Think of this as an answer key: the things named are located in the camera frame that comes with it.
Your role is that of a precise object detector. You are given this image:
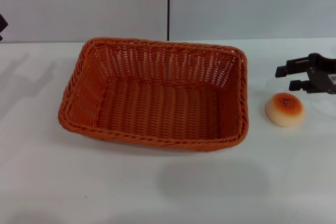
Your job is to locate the round toy bread bun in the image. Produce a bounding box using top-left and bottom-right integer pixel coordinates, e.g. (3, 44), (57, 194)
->
(265, 92), (306, 128)

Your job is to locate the orange woven plastic basket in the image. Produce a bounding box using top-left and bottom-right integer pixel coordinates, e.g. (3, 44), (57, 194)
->
(57, 37), (249, 154)

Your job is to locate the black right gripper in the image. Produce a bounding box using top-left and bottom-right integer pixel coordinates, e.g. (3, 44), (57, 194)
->
(274, 53), (336, 95)

